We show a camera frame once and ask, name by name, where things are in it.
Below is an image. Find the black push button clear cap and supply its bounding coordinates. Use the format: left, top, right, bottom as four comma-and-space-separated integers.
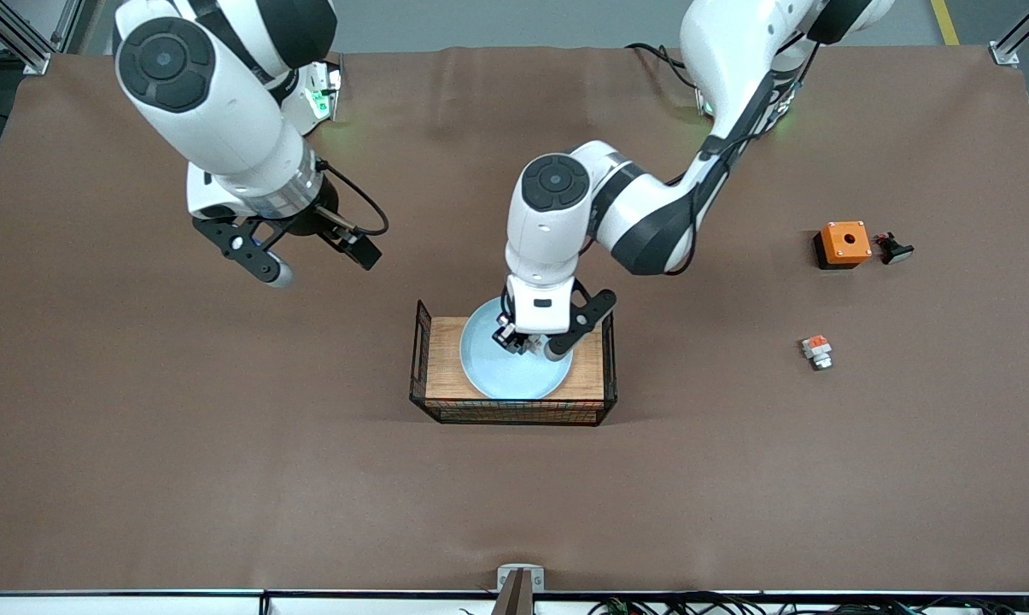
873, 231, 915, 266

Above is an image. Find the brown table cover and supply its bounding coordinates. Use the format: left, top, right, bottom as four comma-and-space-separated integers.
0, 44, 1029, 595

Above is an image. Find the aluminium frame profile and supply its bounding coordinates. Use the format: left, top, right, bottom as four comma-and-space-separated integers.
988, 0, 1029, 66
0, 0, 84, 76

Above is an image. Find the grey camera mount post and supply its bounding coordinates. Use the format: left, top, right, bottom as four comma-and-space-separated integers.
493, 564, 545, 615

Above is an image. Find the wooden board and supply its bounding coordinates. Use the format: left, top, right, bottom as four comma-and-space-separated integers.
425, 317, 605, 402

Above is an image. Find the white table edge strip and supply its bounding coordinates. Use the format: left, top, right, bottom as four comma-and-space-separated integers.
0, 591, 1029, 615

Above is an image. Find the black arm base cable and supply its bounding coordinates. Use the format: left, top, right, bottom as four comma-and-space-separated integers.
625, 42, 703, 88

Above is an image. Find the black wire basket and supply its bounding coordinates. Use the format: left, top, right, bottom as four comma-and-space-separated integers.
409, 299, 618, 427

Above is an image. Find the light blue round plate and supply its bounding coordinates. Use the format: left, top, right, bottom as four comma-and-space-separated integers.
459, 297, 575, 401

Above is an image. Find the orange button box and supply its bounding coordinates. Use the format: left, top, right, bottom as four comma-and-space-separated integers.
813, 221, 873, 271

